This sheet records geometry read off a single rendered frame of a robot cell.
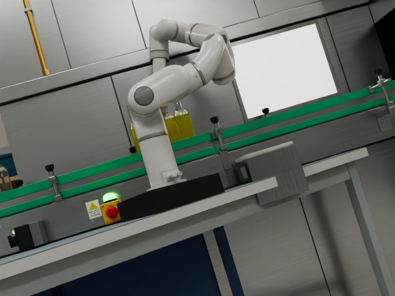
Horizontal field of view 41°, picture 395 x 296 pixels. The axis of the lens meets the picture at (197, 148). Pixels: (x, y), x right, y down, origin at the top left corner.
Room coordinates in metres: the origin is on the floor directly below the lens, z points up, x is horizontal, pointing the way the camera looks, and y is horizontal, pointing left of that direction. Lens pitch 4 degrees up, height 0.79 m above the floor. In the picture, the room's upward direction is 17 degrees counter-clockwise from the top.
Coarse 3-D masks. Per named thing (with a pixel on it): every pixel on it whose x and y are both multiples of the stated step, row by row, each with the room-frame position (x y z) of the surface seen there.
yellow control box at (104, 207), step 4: (116, 200) 1.77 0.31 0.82; (120, 200) 1.78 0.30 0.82; (104, 204) 1.76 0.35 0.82; (108, 204) 1.76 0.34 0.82; (112, 204) 1.77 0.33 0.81; (104, 208) 1.76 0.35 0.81; (104, 212) 1.76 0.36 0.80; (104, 216) 1.76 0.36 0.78; (104, 220) 1.76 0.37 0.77; (108, 220) 1.76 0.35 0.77; (112, 220) 1.76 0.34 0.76; (116, 220) 1.77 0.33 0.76; (120, 220) 1.77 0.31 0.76
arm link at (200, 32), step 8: (200, 24) 1.82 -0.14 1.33; (192, 32) 1.82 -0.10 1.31; (200, 32) 1.78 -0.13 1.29; (208, 32) 1.76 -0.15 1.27; (216, 32) 1.75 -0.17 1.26; (224, 32) 1.76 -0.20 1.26; (192, 40) 1.82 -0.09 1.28; (200, 40) 1.79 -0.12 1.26; (232, 56) 1.81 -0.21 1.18; (232, 72) 1.72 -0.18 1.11; (216, 80) 1.73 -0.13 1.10; (224, 80) 1.72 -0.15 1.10
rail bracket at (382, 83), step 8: (376, 72) 1.95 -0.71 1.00; (384, 80) 1.92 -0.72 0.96; (368, 88) 2.05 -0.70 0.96; (384, 88) 1.95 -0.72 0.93; (384, 96) 1.95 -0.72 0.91; (384, 104) 1.96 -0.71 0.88; (392, 104) 1.94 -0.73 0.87; (384, 112) 1.97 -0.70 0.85; (392, 112) 1.93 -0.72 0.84; (384, 120) 2.04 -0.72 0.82; (384, 128) 2.04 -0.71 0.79; (392, 128) 2.04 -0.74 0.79
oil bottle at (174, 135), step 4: (168, 112) 2.01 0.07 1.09; (164, 116) 1.99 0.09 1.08; (168, 116) 1.99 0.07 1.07; (172, 116) 2.00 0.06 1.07; (164, 120) 1.99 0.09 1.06; (168, 120) 1.99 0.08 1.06; (172, 120) 1.99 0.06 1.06; (168, 124) 1.99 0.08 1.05; (172, 124) 1.99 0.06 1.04; (168, 128) 1.99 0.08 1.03; (172, 128) 1.99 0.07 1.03; (176, 128) 2.00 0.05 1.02; (168, 132) 1.99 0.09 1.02; (172, 132) 1.99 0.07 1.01; (176, 132) 1.99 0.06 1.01; (172, 136) 1.99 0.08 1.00; (176, 136) 1.99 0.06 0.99; (172, 140) 1.99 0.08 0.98; (176, 140) 1.99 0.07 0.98
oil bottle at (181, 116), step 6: (180, 108) 2.01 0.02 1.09; (174, 114) 2.00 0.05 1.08; (180, 114) 1.99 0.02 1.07; (186, 114) 2.00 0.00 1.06; (180, 120) 1.99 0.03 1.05; (186, 120) 2.00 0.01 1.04; (180, 126) 1.99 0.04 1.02; (186, 126) 2.00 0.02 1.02; (192, 126) 2.00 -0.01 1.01; (180, 132) 1.99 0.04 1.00; (186, 132) 1.99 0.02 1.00; (192, 132) 2.00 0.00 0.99; (180, 138) 2.01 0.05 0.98; (186, 138) 1.99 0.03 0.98
